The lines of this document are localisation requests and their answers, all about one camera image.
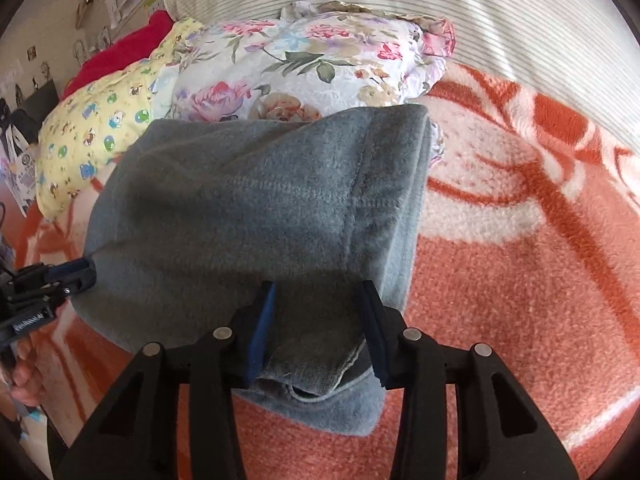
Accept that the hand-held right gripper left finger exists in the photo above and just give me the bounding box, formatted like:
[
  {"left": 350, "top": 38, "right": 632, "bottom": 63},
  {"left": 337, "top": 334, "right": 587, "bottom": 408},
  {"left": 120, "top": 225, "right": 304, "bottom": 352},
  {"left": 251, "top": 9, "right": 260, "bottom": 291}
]
[{"left": 55, "top": 280, "right": 277, "bottom": 480}]

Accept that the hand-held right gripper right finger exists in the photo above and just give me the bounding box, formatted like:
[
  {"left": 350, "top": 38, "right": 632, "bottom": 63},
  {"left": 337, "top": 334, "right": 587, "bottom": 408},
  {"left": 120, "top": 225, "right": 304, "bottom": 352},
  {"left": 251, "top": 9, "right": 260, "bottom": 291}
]
[{"left": 359, "top": 280, "right": 581, "bottom": 480}]

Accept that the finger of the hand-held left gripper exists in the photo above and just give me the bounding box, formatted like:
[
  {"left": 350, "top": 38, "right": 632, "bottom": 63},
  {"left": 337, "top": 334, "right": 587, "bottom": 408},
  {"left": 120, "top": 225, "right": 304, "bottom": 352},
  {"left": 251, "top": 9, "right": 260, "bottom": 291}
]
[
  {"left": 50, "top": 267, "right": 98, "bottom": 306},
  {"left": 44, "top": 258, "right": 91, "bottom": 281}
]

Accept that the person's left hand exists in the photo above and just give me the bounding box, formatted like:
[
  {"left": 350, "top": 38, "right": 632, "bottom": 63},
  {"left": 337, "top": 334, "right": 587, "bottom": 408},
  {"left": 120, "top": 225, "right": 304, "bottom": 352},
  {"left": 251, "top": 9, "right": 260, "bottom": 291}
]
[{"left": 10, "top": 331, "right": 51, "bottom": 406}]

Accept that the orange and white blanket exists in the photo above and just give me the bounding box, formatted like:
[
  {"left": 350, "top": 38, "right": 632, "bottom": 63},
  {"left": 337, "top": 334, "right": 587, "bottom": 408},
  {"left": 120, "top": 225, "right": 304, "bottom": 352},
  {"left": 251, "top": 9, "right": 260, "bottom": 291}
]
[{"left": 15, "top": 62, "right": 640, "bottom": 480}]

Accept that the yellow cartoon print pillow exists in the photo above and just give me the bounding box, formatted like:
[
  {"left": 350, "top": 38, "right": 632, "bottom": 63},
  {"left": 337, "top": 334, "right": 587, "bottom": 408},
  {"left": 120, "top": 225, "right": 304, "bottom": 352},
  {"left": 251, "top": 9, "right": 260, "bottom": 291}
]
[{"left": 37, "top": 17, "right": 206, "bottom": 221}]

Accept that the dark screen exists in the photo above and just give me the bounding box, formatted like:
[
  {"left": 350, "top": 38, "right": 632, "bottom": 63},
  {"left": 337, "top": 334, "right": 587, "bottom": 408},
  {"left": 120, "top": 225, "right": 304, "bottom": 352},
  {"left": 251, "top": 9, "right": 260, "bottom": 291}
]
[{"left": 19, "top": 80, "right": 62, "bottom": 120}]

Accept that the red blanket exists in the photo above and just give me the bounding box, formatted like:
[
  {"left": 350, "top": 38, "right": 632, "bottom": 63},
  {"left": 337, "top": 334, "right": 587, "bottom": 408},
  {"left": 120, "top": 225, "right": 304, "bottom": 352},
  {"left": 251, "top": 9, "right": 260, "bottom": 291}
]
[{"left": 62, "top": 10, "right": 176, "bottom": 101}]

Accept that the floral quilt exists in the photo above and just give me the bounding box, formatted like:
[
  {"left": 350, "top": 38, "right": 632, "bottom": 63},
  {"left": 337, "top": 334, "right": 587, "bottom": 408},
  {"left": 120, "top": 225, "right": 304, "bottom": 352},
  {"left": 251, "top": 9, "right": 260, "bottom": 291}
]
[{"left": 150, "top": 1, "right": 458, "bottom": 166}]

